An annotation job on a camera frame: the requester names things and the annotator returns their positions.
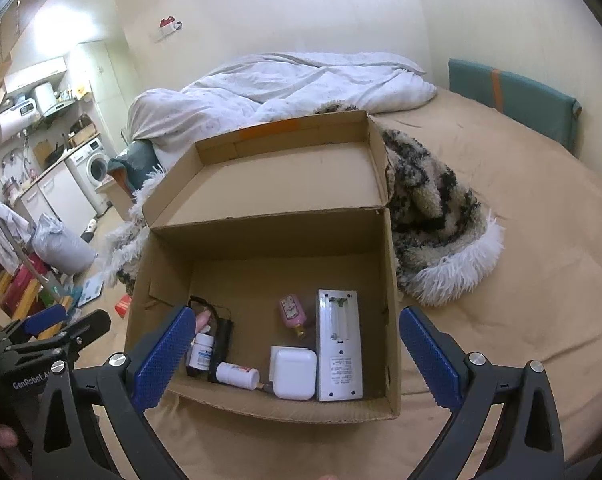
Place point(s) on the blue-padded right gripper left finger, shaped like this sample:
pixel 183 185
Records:
pixel 156 356

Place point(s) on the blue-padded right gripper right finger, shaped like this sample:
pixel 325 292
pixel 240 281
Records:
pixel 439 359

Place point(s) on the white pill bottle blue label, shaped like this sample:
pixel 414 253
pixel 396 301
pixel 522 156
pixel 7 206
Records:
pixel 201 352

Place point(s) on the white small bottle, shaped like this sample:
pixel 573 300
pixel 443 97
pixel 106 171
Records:
pixel 238 376

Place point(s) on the white remote control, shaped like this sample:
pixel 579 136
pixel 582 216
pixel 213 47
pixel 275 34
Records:
pixel 338 346

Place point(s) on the pink small perfume bottle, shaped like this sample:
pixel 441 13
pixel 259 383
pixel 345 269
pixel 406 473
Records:
pixel 292 314

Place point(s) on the white earbuds case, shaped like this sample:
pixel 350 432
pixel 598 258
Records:
pixel 294 373

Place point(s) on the pink translucent massage comb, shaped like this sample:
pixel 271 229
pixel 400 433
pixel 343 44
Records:
pixel 202 319

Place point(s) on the person's left hand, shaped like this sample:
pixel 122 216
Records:
pixel 8 439

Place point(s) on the black stick device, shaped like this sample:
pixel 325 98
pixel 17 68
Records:
pixel 222 341

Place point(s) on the red snack packet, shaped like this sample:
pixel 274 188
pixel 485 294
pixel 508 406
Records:
pixel 121 307

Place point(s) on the wooden rack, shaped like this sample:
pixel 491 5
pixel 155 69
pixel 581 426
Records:
pixel 22 294

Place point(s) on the leopard print fluffy blanket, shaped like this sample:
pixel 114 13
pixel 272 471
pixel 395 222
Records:
pixel 431 224

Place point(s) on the grey stuffed plastic bag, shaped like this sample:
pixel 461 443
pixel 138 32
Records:
pixel 60 248

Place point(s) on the open cardboard box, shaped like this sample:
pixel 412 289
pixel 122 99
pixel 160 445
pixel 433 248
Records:
pixel 250 290

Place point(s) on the white washing machine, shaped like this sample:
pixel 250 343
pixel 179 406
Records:
pixel 88 164

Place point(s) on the white water heater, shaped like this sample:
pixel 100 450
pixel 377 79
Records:
pixel 17 118

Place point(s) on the white crumpled duvet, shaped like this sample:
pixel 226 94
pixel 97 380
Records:
pixel 268 87

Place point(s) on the teal cushion with orange stripe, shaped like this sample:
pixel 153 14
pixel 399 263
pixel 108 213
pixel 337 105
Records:
pixel 535 105

